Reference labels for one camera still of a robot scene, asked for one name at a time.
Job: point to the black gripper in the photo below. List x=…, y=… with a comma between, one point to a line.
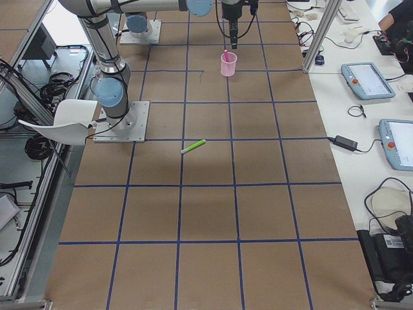
x=230, y=13

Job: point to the pink pen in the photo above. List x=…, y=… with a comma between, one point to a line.
x=227, y=57

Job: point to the pink mesh cup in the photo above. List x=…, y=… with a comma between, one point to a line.
x=228, y=69

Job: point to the blue checked pouch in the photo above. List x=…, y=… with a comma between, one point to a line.
x=319, y=60

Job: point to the green pen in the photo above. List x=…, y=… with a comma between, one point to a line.
x=193, y=146

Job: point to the far teach pendant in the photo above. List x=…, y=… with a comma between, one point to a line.
x=366, y=81

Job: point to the teach pendant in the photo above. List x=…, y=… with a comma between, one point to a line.
x=366, y=81
x=396, y=137

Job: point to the black power adapter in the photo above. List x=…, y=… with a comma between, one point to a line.
x=344, y=143

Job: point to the person in black shirt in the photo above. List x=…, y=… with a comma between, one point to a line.
x=397, y=25

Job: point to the white chair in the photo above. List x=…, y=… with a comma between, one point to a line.
x=71, y=121

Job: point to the near teach pendant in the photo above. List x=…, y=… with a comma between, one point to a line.
x=396, y=137

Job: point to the black device on desk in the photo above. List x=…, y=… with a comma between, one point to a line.
x=389, y=258

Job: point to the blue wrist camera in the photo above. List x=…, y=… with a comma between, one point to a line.
x=253, y=7

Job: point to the aluminium frame post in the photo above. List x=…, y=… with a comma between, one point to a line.
x=322, y=29

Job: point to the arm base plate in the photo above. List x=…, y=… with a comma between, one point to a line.
x=153, y=39
x=131, y=128

